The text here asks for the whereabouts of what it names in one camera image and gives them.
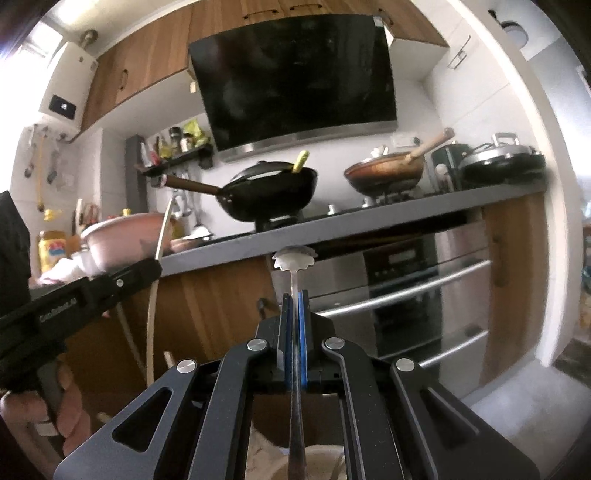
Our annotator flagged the white cloth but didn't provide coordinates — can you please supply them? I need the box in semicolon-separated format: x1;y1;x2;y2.
37;258;93;287

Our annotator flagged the black range hood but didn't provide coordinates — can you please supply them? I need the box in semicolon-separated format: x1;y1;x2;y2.
188;14;399;163

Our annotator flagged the dark green appliance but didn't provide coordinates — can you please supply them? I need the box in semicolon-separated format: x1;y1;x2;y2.
431;143;472;191

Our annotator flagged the pink basin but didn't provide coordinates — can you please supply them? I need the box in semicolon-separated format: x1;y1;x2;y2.
81;211;172;273

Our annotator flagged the yellow green packet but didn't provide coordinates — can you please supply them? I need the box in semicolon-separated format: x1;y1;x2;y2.
184;119;206;148

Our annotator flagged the grey kitchen countertop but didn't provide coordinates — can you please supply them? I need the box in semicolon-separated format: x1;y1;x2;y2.
30;180;548;289

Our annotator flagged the white water heater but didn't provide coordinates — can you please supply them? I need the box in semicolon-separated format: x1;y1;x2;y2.
38;41;100;141

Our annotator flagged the wooden cabinet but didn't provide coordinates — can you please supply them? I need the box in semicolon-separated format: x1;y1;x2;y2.
478;194;550;388
60;256;282;416
379;0;448;47
79;0;195;137

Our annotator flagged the light wooden chopstick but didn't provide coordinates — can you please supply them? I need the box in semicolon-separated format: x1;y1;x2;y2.
145;196;175;386
117;304;146;371

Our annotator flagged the wooden lower cabinet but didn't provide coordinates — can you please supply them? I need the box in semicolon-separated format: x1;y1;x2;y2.
478;194;550;388
60;256;282;416

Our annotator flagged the wooden upper cabinet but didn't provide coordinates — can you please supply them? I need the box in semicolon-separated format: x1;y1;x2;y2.
79;0;195;137
379;0;448;47

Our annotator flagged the grey vertical pipe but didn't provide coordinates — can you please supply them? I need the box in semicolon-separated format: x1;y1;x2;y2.
126;135;148;215

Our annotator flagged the person's left hand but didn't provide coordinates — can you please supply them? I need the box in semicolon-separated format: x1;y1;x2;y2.
0;364;93;445

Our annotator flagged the brown frying pan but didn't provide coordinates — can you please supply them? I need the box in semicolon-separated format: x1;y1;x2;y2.
344;128;455;195

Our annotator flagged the black wok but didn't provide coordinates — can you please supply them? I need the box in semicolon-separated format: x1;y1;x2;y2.
159;161;319;221

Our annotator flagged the black electric griddle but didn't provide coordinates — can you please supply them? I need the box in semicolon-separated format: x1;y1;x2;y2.
459;132;546;183

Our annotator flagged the metal wall rack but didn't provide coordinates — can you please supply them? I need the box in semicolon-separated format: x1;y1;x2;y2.
447;34;472;70

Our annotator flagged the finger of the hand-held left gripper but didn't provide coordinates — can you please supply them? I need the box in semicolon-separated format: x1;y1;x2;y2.
87;257;163;318

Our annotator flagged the white floral ceramic utensil holder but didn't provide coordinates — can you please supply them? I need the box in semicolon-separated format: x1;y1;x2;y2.
247;427;345;480

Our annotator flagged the hanging metal ladle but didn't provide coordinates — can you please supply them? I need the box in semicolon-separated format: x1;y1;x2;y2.
178;173;206;234

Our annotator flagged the stainless steel oven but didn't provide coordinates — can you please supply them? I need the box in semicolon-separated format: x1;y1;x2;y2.
270;222;492;370

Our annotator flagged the yellow bottle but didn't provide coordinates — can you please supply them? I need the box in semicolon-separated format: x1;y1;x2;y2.
38;230;68;274

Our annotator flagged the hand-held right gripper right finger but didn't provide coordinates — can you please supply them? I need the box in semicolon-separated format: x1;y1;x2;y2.
298;290;540;480

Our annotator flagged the silver metal fork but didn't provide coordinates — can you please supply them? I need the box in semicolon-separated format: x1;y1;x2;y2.
273;247;319;480

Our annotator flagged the round ceiling lamp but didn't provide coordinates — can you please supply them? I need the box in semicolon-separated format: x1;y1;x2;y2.
499;21;529;49

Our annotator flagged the black wall shelf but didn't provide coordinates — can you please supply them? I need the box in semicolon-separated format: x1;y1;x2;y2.
134;145;215;178

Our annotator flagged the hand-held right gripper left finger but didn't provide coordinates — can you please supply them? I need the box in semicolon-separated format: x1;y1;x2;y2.
53;288;296;480

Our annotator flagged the yellow gas hose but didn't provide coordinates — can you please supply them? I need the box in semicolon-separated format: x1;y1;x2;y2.
36;134;48;210

